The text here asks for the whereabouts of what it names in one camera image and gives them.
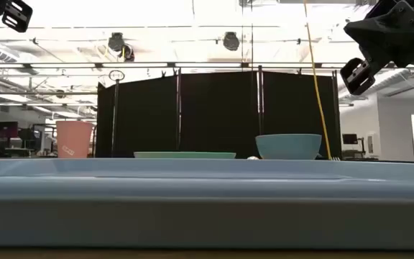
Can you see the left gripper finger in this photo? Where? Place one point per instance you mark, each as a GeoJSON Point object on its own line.
{"type": "Point", "coordinates": [17, 16]}

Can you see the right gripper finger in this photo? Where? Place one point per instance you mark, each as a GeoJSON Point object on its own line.
{"type": "Point", "coordinates": [394, 36]}
{"type": "Point", "coordinates": [357, 76]}

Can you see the blue ribbed bowl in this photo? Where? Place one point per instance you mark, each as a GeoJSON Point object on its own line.
{"type": "Point", "coordinates": [288, 147]}

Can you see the pink cup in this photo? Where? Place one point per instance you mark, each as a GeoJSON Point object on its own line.
{"type": "Point", "coordinates": [72, 140]}

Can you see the teal plate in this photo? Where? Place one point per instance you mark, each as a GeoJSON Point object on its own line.
{"type": "Point", "coordinates": [185, 155]}

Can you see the small black monitor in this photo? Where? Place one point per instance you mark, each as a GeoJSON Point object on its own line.
{"type": "Point", "coordinates": [350, 138]}

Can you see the dark purple monitor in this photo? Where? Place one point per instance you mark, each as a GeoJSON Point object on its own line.
{"type": "Point", "coordinates": [5, 129]}

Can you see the long ceiling rail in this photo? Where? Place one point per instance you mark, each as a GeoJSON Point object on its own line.
{"type": "Point", "coordinates": [192, 65]}

